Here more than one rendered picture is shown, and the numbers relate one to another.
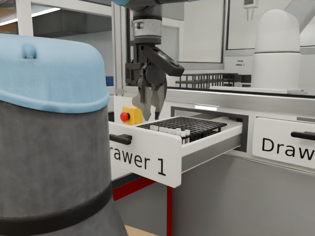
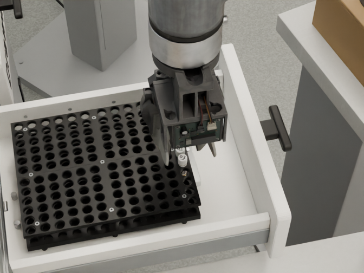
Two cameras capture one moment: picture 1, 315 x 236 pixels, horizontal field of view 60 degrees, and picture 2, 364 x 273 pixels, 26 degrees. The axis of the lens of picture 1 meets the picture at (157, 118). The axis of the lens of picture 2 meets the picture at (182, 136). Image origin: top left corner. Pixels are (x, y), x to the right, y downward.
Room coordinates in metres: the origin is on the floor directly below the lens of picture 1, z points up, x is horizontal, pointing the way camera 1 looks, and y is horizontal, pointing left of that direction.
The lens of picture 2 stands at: (1.19, 0.35, 1.75)
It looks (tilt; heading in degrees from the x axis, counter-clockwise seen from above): 54 degrees down; 216
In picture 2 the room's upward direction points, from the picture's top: straight up
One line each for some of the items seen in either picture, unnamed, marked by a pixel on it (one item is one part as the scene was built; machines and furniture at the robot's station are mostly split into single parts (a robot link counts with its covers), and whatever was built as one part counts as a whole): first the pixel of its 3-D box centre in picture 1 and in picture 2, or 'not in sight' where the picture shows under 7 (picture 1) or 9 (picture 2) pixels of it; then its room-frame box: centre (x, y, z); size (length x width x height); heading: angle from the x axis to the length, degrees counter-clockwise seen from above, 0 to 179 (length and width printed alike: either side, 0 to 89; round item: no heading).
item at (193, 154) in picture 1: (183, 136); (97, 178); (0.79, -0.08, 0.86); 0.40 x 0.26 x 0.06; 138
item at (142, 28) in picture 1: (146, 30); (188, 31); (0.73, 0.03, 1.16); 0.08 x 0.08 x 0.05
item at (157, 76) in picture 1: (146, 62); (187, 87); (0.74, 0.03, 1.08); 0.09 x 0.08 x 0.12; 48
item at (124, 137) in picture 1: (122, 138); (271, 129); (0.62, 0.08, 0.91); 0.07 x 0.04 x 0.01; 48
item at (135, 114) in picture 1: (131, 115); not in sight; (1.08, 0.11, 0.88); 0.07 x 0.05 x 0.07; 48
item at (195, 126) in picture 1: (181, 135); (104, 175); (0.78, -0.07, 0.87); 0.22 x 0.18 x 0.06; 138
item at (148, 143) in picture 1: (131, 149); (249, 147); (0.64, 0.06, 0.87); 0.29 x 0.02 x 0.11; 48
